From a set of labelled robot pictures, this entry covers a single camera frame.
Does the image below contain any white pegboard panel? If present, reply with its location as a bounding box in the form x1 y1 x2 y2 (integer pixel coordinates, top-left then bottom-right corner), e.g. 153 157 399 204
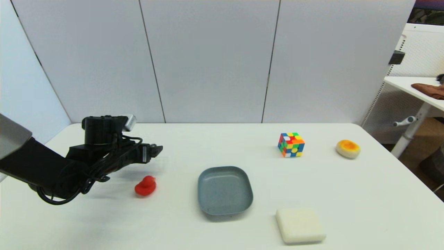
360 24 444 145

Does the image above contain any multicoloured puzzle cube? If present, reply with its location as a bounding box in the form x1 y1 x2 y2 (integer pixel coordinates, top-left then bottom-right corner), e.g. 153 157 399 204
277 132 305 158

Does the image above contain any white square foam block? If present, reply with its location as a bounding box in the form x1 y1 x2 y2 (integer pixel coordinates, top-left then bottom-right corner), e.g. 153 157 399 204
276 207 326 244

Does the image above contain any yellow egg tart toy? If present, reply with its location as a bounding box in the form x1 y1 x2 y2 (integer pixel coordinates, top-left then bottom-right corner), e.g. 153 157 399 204
336 140 361 159

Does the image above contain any grey square plate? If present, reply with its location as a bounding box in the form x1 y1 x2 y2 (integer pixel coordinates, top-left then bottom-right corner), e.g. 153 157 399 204
198 166 254 216

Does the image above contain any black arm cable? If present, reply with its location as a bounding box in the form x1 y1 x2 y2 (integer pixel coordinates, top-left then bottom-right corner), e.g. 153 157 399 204
36 136 143 206

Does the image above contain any brown cloth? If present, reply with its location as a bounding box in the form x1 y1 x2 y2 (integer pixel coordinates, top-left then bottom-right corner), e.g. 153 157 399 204
411 83 444 101

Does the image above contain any dark floor bin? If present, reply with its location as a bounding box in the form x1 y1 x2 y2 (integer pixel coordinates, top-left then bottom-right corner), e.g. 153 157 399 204
419 147 444 185

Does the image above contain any red rubber duck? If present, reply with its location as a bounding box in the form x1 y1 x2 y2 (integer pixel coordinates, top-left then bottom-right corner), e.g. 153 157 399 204
135 175 157 197

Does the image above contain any black clamp bracket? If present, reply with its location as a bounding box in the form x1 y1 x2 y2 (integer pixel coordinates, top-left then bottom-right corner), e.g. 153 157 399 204
388 51 405 66

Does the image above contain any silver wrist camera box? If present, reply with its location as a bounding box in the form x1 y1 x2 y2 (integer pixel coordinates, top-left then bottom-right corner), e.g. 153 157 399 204
123 114 137 132

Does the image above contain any white desk crank handle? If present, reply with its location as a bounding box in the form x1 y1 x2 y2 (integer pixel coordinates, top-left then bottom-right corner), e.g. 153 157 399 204
393 117 417 128

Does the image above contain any white side desk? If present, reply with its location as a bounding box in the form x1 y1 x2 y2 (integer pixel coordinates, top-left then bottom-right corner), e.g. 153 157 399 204
384 76 444 159

